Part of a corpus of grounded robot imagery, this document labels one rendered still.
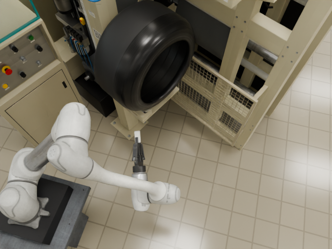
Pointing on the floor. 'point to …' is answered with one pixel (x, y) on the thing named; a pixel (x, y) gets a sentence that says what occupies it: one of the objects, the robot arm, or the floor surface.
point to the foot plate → (127, 129)
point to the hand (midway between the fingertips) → (137, 137)
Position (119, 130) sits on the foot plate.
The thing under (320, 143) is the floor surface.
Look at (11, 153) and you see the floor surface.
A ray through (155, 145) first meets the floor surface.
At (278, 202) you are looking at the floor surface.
